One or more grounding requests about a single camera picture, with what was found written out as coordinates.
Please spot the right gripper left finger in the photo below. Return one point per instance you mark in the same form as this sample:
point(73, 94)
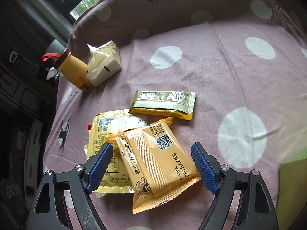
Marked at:
point(49, 210)

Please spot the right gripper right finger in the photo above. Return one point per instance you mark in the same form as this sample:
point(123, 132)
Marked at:
point(255, 208)

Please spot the yellow snack pouch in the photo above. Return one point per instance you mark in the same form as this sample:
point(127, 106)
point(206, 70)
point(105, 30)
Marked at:
point(105, 124)

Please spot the orange biscuit packet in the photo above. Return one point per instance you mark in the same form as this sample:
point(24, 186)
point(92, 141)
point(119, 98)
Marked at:
point(156, 164)

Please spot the gold snack bar wrapper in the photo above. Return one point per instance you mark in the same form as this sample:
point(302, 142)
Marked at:
point(179, 104)

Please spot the green cardboard box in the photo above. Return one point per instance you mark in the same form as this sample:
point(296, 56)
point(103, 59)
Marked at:
point(292, 189)

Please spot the crumpled silver bag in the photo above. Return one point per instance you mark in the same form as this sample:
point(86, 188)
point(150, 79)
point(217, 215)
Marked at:
point(52, 73)

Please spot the yellow bear bottle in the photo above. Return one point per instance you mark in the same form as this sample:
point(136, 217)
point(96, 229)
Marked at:
point(73, 69)

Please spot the white tissue pack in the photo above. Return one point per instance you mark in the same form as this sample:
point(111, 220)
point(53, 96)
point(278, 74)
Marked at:
point(103, 63)

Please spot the pink polka dot cloth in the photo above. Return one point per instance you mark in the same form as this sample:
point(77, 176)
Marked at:
point(244, 59)

